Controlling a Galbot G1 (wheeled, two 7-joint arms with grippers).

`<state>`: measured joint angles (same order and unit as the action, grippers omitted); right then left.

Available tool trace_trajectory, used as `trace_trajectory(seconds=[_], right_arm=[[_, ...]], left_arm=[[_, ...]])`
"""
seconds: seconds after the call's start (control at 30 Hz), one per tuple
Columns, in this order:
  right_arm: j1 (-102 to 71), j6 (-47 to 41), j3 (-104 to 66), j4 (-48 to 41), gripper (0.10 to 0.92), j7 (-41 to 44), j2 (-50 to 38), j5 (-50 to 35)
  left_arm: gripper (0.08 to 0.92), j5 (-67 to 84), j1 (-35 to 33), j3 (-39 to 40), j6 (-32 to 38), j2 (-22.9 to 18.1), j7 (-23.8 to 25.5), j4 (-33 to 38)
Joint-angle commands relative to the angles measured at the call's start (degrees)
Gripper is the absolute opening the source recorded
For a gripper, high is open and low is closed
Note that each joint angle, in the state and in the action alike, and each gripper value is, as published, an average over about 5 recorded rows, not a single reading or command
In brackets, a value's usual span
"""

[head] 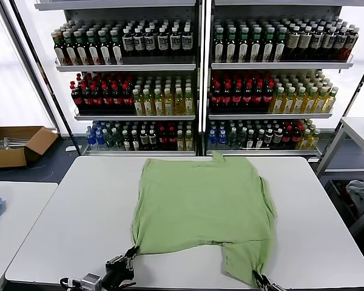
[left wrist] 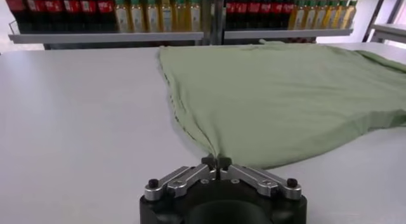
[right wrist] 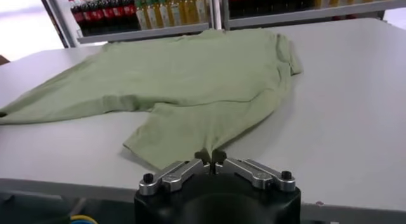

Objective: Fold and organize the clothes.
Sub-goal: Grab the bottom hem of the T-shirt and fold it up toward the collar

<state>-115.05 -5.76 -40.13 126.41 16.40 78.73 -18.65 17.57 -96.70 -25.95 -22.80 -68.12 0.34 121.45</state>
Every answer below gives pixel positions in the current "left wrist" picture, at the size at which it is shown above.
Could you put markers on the grey frame white table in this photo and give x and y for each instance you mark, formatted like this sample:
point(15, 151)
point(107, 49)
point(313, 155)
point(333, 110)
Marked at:
point(390, 31)

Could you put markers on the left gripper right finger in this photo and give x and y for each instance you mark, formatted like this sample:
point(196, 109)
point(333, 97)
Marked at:
point(257, 179)

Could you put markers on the black window frame post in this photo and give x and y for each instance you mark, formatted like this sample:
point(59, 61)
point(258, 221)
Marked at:
point(375, 16)

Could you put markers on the light green polo shirt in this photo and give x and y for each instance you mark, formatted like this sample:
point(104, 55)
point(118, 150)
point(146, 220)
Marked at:
point(269, 101)

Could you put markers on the grey metal shelving unit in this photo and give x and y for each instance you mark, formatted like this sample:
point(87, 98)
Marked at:
point(285, 33)
point(95, 38)

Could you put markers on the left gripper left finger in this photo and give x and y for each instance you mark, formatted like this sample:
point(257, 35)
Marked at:
point(187, 179)

